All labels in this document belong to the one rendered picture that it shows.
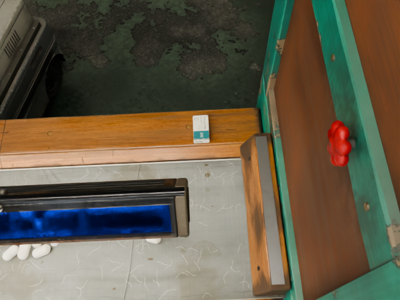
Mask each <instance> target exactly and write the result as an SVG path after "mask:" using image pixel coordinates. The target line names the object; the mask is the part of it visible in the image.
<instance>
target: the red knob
mask: <svg viewBox="0 0 400 300"><path fill-rule="evenodd" d="M349 135H350V131H349V129H348V128H347V127H346V126H345V125H344V123H343V122H342V121H339V120H336V121H334V122H333V123H332V125H331V128H330V129H329V131H328V132H327V137H328V139H329V143H328V146H327V150H328V152H329V154H330V161H331V163H332V164H333V165H335V166H340V167H343V166H346V165H347V163H348V162H349V155H348V154H349V153H350V152H351V150H352V149H355V139H354V138H349Z"/></svg>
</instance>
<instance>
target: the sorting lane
mask: <svg viewBox="0 0 400 300"><path fill-rule="evenodd" d="M182 177H185V178H187V180H188V187H189V211H190V222H189V236H188V237H179V236H178V237H172V238H161V240H160V242H159V243H151V242H148V241H147V240H146V239H133V240H108V241H94V242H69V243H59V244H58V245H57V246H52V245H51V244H50V243H43V244H42V245H45V244H47V245H49V246H50V247H51V251H50V253H49V254H47V255H44V256H42V257H40V258H34V257H33V255H32V252H33V250H34V249H35V247H33V246H32V244H31V248H30V252H29V256H28V257H27V258H26V259H25V260H21V259H19V258H18V256H17V255H16V256H14V257H13V258H12V259H10V260H9V261H5V260H4V259H3V258H2V254H3V253H4V252H5V251H6V250H7V249H8V248H9V247H11V246H12V245H4V246H0V300H242V299H268V298H281V295H270V296H254V295H253V290H252V277H251V265H250V257H249V243H248V229H247V220H246V205H245V191H244V185H243V174H242V162H241V158H233V159H220V160H195V161H170V162H145V163H131V164H107V165H82V166H68V167H44V168H19V169H6V170H0V186H21V185H46V184H59V183H84V182H109V181H122V180H148V179H173V178H176V179H178V178H182ZM42 245H41V246H42Z"/></svg>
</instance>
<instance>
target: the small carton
mask: <svg viewBox="0 0 400 300"><path fill-rule="evenodd" d="M193 142H194V143H209V142H210V133H209V122H208V115H193Z"/></svg>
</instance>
